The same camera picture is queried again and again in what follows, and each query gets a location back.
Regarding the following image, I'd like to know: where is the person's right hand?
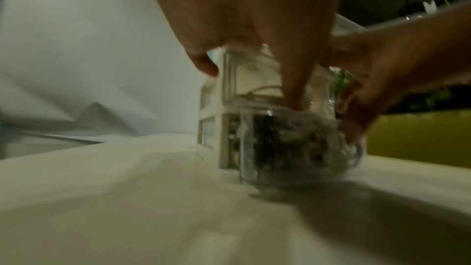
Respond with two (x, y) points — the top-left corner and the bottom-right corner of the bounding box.
(318, 1), (471, 145)

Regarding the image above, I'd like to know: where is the person's left hand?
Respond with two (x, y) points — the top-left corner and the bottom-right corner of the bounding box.
(141, 0), (348, 112)

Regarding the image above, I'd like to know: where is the white drawer box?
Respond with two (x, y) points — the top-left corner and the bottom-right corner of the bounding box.
(195, 15), (366, 172)

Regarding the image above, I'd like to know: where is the clear plastic drawer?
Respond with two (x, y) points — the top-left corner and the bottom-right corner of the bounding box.
(237, 106), (366, 192)

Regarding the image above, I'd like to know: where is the green leafy plant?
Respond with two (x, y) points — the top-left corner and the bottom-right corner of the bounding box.
(332, 68), (454, 114)

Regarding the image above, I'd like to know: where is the green bench sofa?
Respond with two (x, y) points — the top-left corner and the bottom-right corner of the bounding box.
(365, 110), (471, 169)

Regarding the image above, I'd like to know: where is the beige table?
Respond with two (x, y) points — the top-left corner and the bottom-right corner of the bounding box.
(0, 132), (471, 265)

